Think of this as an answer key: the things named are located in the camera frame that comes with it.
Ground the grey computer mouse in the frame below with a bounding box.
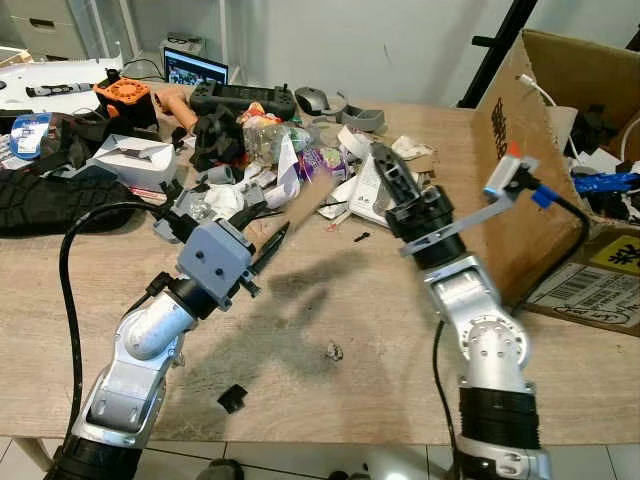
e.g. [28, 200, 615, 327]
[296, 87, 338, 115]

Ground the black plastic part heap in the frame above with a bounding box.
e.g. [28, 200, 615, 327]
[190, 105, 246, 171]

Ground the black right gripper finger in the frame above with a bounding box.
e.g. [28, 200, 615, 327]
[384, 148, 424, 203]
[370, 143, 403, 208]

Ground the small black plastic piece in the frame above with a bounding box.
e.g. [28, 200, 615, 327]
[217, 384, 249, 414]

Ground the white cable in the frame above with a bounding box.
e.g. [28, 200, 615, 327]
[517, 72, 559, 109]

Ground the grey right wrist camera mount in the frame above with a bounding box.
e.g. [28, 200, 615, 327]
[400, 155, 541, 258]

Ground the black marker pen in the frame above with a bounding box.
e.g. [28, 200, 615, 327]
[25, 82, 93, 98]

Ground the lit tablet screen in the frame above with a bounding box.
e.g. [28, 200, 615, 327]
[162, 46, 230, 87]

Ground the white cardboard product box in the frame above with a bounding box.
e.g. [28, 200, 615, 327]
[88, 133, 181, 193]

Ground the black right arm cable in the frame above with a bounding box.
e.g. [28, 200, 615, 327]
[432, 183, 593, 451]

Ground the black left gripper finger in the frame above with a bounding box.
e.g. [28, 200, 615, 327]
[225, 200, 271, 229]
[250, 222, 292, 276]

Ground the blue plastic wrapper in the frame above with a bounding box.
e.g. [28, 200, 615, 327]
[572, 172, 640, 196]

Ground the crumpled white plastic wrap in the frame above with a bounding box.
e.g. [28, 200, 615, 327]
[180, 183, 246, 223]

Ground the black handheld game console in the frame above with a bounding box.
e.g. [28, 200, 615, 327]
[188, 80, 298, 121]

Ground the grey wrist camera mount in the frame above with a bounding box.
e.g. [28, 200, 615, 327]
[400, 155, 541, 258]
[178, 218, 256, 301]

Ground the crumpled beige paper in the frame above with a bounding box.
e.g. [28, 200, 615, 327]
[390, 135, 438, 161]

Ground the dark left robot foot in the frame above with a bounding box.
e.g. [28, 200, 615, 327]
[195, 458, 246, 480]

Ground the white printed paper pack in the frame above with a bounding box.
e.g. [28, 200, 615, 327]
[330, 155, 401, 216]

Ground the black rubber tyre tread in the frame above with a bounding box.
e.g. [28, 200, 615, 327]
[0, 168, 136, 238]

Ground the purple snack wrapper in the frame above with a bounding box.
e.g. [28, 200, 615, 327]
[298, 143, 353, 183]

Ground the grey plastic bracket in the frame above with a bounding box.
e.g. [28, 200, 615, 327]
[338, 103, 387, 133]

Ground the black slanted pole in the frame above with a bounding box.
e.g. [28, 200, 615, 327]
[457, 0, 541, 109]

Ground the clear crushed plastic bottle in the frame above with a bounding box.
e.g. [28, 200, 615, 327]
[238, 108, 321, 166]

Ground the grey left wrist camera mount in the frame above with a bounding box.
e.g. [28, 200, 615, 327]
[178, 218, 256, 301]

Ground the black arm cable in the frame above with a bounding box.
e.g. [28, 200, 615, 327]
[432, 183, 593, 451]
[58, 200, 186, 451]

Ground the blue plastic packet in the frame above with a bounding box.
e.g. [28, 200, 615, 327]
[8, 112, 53, 161]

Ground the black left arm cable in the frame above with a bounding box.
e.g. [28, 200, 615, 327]
[58, 200, 186, 451]

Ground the grey drawer cabinet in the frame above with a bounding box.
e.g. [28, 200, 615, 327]
[0, 0, 96, 61]

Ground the brown cardboard strip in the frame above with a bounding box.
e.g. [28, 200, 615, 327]
[283, 178, 348, 229]

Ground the orange and black device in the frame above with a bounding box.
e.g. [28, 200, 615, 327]
[93, 70, 161, 129]

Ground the large brown cardboard box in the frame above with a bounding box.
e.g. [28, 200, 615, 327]
[470, 28, 640, 338]

